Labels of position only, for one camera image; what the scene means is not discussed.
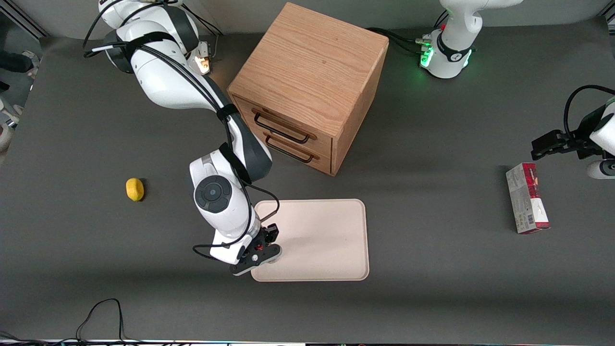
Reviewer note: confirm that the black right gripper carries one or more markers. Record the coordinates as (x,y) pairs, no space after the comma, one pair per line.
(267,237)

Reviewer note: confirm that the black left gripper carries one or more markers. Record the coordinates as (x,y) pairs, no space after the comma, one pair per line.
(578,141)

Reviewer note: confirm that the red coke bottle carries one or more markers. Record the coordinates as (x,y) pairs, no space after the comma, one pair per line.
(274,260)

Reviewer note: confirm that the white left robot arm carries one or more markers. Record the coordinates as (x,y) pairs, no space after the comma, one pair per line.
(456,29)

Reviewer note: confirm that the beige plastic tray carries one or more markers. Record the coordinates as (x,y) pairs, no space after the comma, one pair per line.
(317,240)

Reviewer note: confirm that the red and white carton box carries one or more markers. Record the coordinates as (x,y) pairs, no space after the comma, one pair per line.
(526,202)

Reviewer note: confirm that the yellow lemon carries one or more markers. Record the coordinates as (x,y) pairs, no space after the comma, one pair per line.
(135,189)

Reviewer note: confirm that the wooden drawer cabinet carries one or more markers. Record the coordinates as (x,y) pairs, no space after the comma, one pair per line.
(307,62)

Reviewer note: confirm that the black frame rail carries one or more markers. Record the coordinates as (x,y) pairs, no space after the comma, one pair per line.
(29,24)

